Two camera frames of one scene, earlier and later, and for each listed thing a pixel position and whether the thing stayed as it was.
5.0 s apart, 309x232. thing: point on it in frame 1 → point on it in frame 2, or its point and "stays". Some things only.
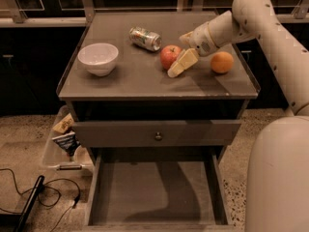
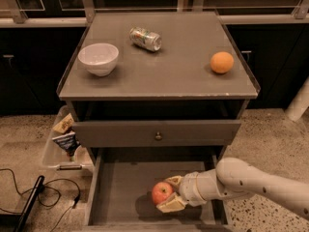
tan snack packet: x=65 y=125 stays
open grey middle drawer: x=158 y=191 stays
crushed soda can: x=146 y=39 stays
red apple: x=169 y=54 → x=161 y=190
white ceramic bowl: x=98 y=58 stays
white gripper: x=202 y=39 → x=189 y=188
